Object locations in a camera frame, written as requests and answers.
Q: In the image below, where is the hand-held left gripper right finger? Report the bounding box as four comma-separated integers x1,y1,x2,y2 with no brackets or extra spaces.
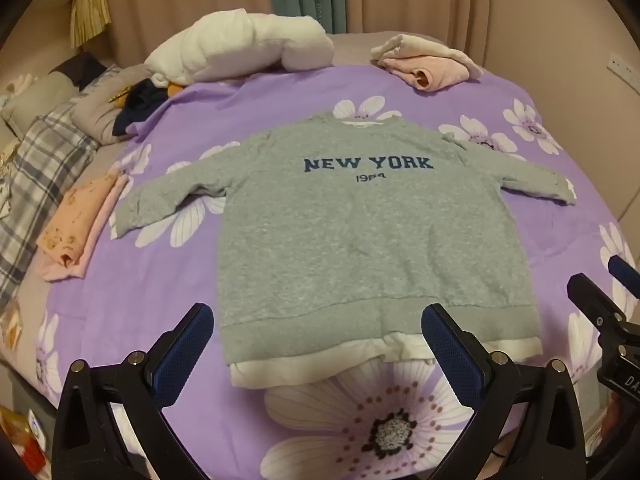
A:
421,303,587,480

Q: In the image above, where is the white wall socket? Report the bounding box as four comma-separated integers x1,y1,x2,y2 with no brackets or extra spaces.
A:
606,52,640,87

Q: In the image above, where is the beige pillow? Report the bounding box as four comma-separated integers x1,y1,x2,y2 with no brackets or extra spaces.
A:
0,76,81,136

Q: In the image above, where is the cream folded garment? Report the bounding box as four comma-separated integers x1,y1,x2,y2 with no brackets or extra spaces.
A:
370,33,484,79

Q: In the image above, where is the white pillow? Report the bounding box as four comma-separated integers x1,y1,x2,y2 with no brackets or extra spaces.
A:
145,8,335,87

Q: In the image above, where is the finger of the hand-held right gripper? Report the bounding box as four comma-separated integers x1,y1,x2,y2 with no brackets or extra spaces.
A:
608,255,640,288
567,273,627,333

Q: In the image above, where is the red and yellow packaging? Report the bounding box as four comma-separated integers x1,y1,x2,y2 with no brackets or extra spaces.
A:
0,405,51,476

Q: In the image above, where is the grey pillow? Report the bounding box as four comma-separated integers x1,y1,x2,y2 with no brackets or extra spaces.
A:
70,67,151,147

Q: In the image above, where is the straw-coloured fringe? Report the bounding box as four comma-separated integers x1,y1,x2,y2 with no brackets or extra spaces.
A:
70,0,112,44

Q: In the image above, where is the dark cloth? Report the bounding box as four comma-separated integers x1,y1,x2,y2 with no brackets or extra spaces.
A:
50,52,109,92

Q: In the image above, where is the navy cloth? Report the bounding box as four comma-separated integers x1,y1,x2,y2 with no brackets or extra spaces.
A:
112,82,173,137

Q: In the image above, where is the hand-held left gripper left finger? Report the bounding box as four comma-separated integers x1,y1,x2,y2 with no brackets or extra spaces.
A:
51,302,216,480

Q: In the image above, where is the pink folded garment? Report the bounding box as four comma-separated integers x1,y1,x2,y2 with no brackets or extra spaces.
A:
380,56,473,94

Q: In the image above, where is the grey sweatshirt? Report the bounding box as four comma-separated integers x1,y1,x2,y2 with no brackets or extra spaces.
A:
111,111,578,389

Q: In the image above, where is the plaid cloth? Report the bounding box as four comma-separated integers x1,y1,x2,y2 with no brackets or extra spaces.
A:
0,101,101,306

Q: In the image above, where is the purple floral bedsheet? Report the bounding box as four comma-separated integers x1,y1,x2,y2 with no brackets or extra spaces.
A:
30,57,640,480

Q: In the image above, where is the peach patterned folded garment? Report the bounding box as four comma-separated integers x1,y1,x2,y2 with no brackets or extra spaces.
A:
36,172,129,281

